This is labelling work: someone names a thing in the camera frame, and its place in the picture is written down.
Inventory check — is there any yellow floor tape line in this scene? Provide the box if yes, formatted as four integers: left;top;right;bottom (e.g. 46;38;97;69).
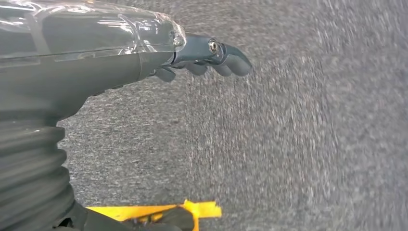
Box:
86;200;223;231

